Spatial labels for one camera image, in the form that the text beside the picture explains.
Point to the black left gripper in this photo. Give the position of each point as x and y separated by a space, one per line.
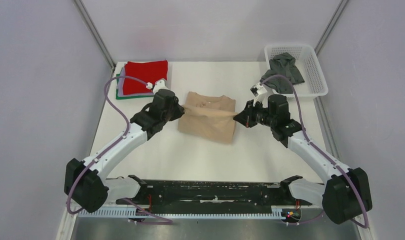
179 111

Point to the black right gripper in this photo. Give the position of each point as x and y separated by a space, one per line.
246 116

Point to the beige t shirt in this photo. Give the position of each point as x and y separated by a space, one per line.
209 117

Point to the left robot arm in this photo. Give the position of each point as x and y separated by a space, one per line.
86 181

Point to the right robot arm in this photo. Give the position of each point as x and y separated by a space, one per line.
344 192

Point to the folded red t shirt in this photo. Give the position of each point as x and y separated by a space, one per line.
143 76

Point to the folded lavender t shirt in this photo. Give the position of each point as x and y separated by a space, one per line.
121 84

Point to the white plastic basket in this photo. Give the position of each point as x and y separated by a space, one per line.
307 62

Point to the dark grey t shirt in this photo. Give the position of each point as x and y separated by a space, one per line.
282 66

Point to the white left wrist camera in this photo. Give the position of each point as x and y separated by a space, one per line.
157 86

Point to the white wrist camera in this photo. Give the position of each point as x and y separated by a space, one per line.
157 86
259 92

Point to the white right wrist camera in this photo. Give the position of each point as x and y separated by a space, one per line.
259 92

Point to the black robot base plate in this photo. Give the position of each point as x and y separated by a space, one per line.
211 197

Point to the right aluminium corner post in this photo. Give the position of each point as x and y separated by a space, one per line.
342 5

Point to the aluminium corner post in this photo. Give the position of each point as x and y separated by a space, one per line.
83 12
342 5

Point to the left aluminium corner post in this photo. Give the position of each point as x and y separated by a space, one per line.
83 12

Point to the white slotted cable duct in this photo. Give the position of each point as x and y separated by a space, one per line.
133 213

